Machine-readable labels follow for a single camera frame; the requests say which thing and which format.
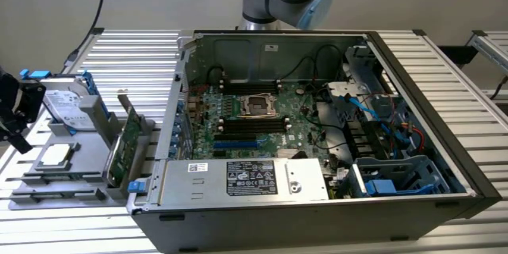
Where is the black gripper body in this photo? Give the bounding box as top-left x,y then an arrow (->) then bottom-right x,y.
0,65 -> 47,142

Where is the dark RAM stick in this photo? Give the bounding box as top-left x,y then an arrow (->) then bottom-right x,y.
28,193 -> 93,200
35,175 -> 87,181

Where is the black RAM slot bank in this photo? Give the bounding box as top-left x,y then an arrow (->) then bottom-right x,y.
219,79 -> 281,96
216,117 -> 288,134

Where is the silver CPU chip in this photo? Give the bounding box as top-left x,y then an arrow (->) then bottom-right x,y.
40,143 -> 80,168

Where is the silver hard disk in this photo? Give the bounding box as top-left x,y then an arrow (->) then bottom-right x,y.
39,77 -> 99,132

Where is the grey parts rack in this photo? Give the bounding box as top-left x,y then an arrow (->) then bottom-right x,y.
7,95 -> 157,211

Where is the blue disk caddy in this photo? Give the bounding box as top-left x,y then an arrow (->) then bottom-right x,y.
19,68 -> 105,136

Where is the green graphics card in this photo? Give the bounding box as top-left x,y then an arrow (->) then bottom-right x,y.
103,88 -> 143,189

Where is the blue case latch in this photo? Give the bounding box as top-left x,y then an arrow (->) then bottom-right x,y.
128,177 -> 147,195

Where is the blue expansion slot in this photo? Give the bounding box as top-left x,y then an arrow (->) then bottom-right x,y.
213,141 -> 257,150

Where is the black expansion slot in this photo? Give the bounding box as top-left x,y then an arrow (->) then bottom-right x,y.
213,134 -> 257,143

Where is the silver power supply unit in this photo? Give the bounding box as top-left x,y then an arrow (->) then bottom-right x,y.
157,158 -> 331,206

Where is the green motherboard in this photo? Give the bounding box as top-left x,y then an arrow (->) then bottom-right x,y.
189,83 -> 347,161

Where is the silver chipset heatsink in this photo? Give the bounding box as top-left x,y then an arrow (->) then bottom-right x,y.
276,148 -> 307,160

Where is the black open PC case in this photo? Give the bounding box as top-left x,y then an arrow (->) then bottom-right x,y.
125,29 -> 503,253

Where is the metal drive cage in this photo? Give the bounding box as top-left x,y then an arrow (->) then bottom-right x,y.
324,45 -> 400,114

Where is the black vented drive housing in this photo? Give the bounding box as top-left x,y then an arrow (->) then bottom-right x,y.
344,119 -> 403,160

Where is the blue-grey disk bay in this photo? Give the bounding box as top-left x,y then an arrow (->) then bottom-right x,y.
352,155 -> 455,199

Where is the metal slat side table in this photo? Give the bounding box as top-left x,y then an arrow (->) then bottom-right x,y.
465,30 -> 508,72

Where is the black hanging cable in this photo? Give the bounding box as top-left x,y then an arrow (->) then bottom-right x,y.
64,0 -> 108,66

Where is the CPU socket with metal frame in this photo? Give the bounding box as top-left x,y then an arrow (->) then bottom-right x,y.
235,93 -> 279,118

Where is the black looped wire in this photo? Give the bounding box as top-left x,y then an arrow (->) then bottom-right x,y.
281,43 -> 344,86

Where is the blue data wire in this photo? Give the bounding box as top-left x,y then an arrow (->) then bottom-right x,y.
344,93 -> 412,151

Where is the red wire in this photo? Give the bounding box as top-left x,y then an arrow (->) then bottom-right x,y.
411,127 -> 428,151

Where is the thin black cable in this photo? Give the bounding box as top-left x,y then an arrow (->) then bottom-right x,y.
489,74 -> 508,101

